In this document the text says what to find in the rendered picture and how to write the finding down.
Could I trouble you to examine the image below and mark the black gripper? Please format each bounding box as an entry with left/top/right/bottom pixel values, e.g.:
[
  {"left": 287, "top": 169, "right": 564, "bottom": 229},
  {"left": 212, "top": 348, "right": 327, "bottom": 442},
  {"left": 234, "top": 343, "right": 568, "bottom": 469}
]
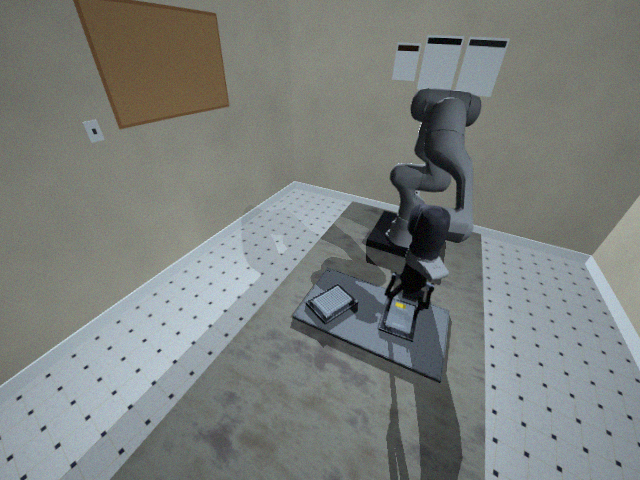
[{"left": 384, "top": 263, "right": 435, "bottom": 321}]

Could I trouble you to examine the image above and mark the clear rectangular plastic lid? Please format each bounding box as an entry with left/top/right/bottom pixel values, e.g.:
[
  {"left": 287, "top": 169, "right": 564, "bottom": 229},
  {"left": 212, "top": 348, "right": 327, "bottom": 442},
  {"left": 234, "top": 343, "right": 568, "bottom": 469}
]
[{"left": 385, "top": 300, "right": 414, "bottom": 334}]

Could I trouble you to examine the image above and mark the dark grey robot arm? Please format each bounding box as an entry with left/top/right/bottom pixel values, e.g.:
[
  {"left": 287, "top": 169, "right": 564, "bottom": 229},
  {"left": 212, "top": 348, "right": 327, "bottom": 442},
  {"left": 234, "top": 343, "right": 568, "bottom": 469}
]
[{"left": 385, "top": 88, "right": 481, "bottom": 282}]

